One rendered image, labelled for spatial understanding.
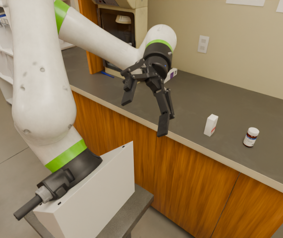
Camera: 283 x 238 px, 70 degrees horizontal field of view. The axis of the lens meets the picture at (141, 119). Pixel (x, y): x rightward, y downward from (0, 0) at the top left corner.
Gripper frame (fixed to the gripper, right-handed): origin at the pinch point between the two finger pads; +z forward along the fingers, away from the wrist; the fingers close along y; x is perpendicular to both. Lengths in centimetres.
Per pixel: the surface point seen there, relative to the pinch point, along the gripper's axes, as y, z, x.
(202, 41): -45, -106, -6
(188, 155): -55, -24, -21
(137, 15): -1, -88, -24
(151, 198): -30.1, 7.1, -20.6
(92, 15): 15, -102, -54
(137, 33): -7, -85, -29
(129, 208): -24.8, 11.8, -25.2
